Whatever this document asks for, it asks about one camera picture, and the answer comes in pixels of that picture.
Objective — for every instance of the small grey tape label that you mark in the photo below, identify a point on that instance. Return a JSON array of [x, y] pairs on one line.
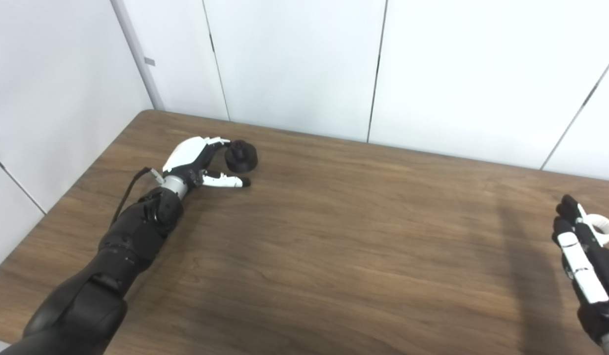
[[149, 61]]

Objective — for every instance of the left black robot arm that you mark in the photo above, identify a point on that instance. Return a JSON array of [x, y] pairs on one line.
[[122, 246]]

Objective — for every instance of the grey wall corner trim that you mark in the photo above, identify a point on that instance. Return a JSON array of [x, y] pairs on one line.
[[137, 54]]

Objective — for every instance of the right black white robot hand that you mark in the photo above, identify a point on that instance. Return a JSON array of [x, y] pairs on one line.
[[597, 276]]

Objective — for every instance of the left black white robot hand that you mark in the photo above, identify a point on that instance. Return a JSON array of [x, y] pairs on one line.
[[186, 153]]

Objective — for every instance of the round black part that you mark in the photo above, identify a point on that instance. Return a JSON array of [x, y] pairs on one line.
[[241, 159]]

